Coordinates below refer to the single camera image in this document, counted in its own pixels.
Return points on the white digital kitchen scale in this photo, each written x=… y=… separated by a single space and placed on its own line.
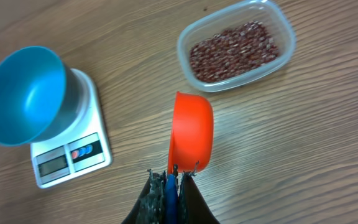
x=82 y=148

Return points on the teal blue plastic bowl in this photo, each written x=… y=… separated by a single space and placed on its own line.
x=39 y=96

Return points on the red adzuki beans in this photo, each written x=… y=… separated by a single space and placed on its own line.
x=233 y=52

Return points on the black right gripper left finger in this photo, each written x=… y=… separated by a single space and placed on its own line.
x=150 y=205

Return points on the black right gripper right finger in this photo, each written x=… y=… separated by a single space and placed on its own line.
x=192 y=208

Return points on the orange scoop with blue handle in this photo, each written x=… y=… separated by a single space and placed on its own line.
x=191 y=141

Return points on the clear plastic food container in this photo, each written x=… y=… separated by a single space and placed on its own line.
x=230 y=17

